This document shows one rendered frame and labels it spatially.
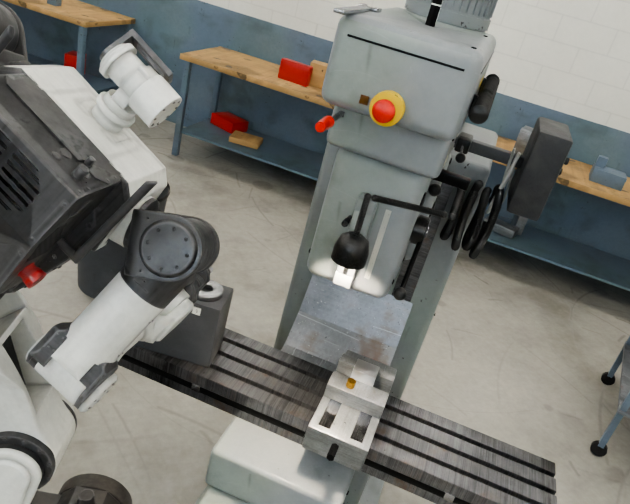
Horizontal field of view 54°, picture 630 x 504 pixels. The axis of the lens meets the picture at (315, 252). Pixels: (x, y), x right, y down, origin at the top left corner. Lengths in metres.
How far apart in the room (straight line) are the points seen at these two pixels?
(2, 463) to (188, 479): 1.43
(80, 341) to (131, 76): 0.40
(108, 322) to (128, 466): 1.73
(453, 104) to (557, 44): 4.44
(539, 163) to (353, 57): 0.61
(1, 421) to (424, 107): 0.95
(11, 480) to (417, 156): 0.97
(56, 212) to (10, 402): 0.52
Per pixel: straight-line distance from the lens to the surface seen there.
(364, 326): 1.90
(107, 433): 2.79
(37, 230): 0.86
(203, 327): 1.60
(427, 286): 1.86
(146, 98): 0.95
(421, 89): 1.10
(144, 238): 0.90
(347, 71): 1.12
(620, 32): 5.55
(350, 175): 1.30
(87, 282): 3.52
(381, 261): 1.34
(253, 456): 1.59
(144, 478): 2.64
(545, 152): 1.54
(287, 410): 1.61
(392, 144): 1.22
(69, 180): 0.83
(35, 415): 1.27
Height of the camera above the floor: 1.99
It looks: 27 degrees down
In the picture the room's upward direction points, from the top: 15 degrees clockwise
